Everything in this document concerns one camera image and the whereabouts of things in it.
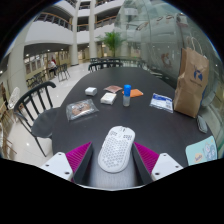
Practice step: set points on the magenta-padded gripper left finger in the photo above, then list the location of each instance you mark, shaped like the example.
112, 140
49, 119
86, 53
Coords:
76, 158

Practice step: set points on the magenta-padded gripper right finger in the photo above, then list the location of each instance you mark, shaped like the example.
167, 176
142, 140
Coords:
149, 160

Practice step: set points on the white perforated computer mouse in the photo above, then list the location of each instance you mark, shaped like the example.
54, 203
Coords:
116, 148

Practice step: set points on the light blue printed mouse pad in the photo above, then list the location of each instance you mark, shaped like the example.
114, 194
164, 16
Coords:
201, 152

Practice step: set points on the clear bag with snack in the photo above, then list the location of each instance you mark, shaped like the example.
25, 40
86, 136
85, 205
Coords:
81, 109

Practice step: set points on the white blue plastic packet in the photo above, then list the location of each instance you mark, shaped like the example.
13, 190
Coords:
161, 102

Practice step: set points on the black wooden spindle chair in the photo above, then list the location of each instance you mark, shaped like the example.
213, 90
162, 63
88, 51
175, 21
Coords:
36, 113

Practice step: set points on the small grey pouch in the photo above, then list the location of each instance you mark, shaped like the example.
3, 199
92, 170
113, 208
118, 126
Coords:
201, 124

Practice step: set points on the white flat square box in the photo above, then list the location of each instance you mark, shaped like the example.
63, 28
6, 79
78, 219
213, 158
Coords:
108, 98

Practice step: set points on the clear bottle with blue cap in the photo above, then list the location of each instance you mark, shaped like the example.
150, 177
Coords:
126, 95

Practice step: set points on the orange flat packet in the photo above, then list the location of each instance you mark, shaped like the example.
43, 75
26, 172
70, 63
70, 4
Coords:
136, 93

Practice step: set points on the small white box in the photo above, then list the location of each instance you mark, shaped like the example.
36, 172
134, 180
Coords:
91, 91

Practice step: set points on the brown flat packet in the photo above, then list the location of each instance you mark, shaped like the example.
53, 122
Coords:
112, 88

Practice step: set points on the brown paper bag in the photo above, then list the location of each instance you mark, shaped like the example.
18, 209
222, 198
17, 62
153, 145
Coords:
190, 84

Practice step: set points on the group of black chairs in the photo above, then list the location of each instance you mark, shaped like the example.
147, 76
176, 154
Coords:
50, 75

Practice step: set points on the person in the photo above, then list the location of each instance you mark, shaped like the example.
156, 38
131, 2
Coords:
52, 66

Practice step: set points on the black chairs behind table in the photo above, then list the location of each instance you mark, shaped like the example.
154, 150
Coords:
108, 64

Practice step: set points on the green potted palm plant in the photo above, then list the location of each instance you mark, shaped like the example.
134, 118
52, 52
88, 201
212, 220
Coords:
112, 41

